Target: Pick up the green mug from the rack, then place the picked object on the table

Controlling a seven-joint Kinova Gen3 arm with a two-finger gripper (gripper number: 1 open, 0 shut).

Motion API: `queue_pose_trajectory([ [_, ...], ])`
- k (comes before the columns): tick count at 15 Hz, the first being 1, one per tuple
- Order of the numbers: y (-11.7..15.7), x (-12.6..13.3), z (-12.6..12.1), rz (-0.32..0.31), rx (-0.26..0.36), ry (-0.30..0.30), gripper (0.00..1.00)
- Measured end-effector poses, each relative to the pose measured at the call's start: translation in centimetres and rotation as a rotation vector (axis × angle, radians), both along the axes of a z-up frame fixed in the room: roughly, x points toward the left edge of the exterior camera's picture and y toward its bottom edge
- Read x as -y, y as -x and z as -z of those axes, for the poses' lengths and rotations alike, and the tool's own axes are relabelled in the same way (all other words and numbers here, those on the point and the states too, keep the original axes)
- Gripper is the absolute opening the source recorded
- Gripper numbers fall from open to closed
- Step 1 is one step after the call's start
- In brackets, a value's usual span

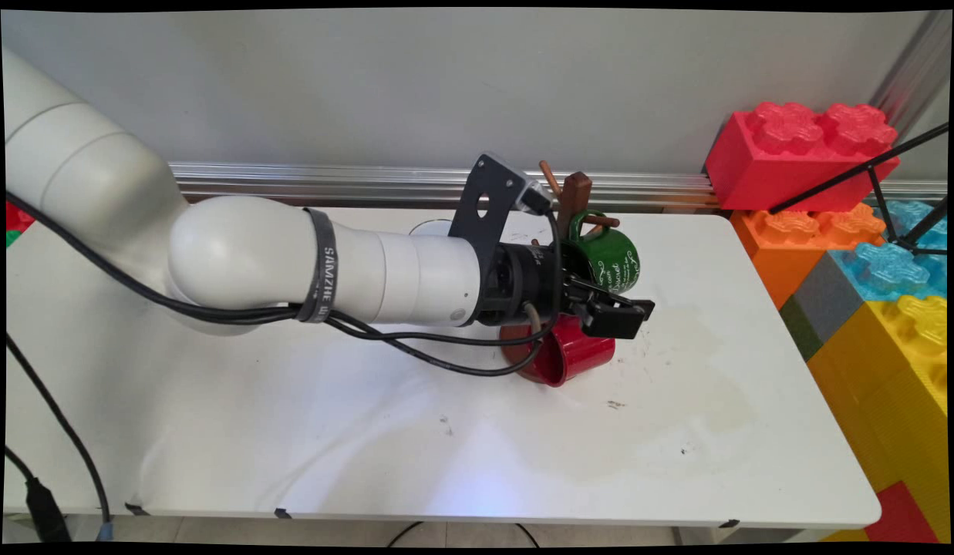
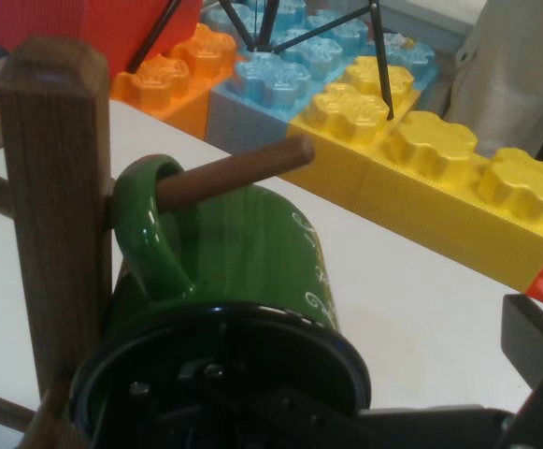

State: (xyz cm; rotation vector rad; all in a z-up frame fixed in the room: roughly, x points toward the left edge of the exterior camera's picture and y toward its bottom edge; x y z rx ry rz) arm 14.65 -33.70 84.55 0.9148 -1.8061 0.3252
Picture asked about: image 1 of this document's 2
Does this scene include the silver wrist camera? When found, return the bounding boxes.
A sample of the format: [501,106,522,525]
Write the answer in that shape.
[514,171,556,217]

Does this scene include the blue giant toy brick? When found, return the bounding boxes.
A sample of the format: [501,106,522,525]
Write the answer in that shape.
[828,199,948,303]

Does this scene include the aluminium post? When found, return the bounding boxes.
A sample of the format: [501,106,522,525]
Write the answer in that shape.
[870,12,952,140]

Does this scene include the aluminium rail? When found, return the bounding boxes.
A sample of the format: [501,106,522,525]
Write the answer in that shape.
[168,162,948,213]

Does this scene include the red flat toy brick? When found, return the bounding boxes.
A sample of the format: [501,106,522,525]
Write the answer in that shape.
[865,479,940,544]

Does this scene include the black cable plug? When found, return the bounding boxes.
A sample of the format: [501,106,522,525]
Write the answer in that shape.
[25,476,70,543]

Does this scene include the brown wooden mug tree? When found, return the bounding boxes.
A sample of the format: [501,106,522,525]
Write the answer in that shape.
[498,160,621,382]

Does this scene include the black hanging cable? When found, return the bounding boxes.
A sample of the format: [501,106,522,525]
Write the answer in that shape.
[5,331,113,540]

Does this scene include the red enamel mug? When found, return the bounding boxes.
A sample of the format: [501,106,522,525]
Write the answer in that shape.
[519,312,616,388]

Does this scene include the black floor cable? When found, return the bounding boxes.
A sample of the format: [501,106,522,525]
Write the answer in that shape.
[388,522,541,548]

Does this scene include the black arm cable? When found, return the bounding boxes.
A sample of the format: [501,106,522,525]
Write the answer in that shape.
[5,191,564,378]

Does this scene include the green enamel mug white print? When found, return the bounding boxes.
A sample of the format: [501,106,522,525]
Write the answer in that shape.
[568,210,641,294]

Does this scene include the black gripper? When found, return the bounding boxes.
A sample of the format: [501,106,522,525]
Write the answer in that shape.
[477,243,655,340]

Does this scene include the red giant toy brick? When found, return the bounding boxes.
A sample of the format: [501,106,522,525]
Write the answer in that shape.
[704,102,902,213]

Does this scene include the grey giant toy brick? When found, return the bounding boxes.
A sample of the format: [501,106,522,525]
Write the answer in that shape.
[779,251,871,363]

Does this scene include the dark grey camera bracket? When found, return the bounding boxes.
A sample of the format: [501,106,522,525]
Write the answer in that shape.
[448,154,528,267]

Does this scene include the black tripod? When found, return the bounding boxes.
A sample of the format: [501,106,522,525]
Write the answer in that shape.
[768,122,949,257]

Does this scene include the orange giant toy brick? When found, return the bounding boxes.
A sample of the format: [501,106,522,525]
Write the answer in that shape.
[730,202,888,311]

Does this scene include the black velcro strap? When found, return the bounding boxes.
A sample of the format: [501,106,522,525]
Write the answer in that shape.
[295,207,339,325]

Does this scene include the yellow giant toy brick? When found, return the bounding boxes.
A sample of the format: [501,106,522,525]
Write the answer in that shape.
[804,294,949,540]

